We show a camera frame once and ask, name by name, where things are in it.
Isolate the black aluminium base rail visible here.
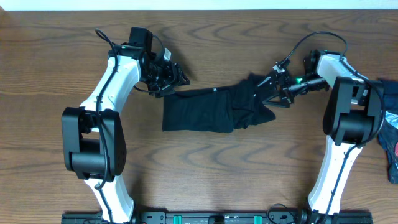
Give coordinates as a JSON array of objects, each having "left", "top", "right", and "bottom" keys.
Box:
[{"left": 61, "top": 210, "right": 373, "bottom": 224}]

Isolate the black polo shirt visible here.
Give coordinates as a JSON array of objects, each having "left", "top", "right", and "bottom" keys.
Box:
[{"left": 162, "top": 73, "right": 275, "bottom": 133}]

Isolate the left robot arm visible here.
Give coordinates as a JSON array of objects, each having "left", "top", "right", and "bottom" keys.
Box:
[{"left": 62, "top": 44, "right": 190, "bottom": 223}]

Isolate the dark blue crumpled garment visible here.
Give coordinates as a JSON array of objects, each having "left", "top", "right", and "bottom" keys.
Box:
[{"left": 378, "top": 80, "right": 397, "bottom": 184}]

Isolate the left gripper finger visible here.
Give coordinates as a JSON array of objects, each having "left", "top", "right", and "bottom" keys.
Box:
[
  {"left": 154, "top": 88, "right": 175, "bottom": 98},
  {"left": 175, "top": 63, "right": 190, "bottom": 86}
]

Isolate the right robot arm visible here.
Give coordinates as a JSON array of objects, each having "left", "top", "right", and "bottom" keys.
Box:
[{"left": 256, "top": 50, "right": 386, "bottom": 223}]

